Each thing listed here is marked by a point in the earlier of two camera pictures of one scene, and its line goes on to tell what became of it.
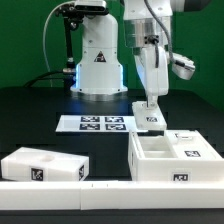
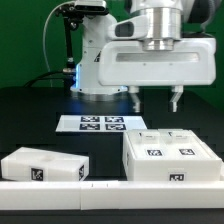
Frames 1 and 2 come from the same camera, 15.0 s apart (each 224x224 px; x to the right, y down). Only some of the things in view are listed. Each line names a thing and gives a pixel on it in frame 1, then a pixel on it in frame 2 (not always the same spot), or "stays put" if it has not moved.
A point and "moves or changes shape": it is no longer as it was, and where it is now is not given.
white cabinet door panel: x=148 y=118 -> x=148 y=144
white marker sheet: x=98 y=124 stays put
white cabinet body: x=172 y=155 stays put
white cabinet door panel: x=190 y=144 moves or changes shape
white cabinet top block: x=32 y=164 stays put
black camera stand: x=73 y=14 stays put
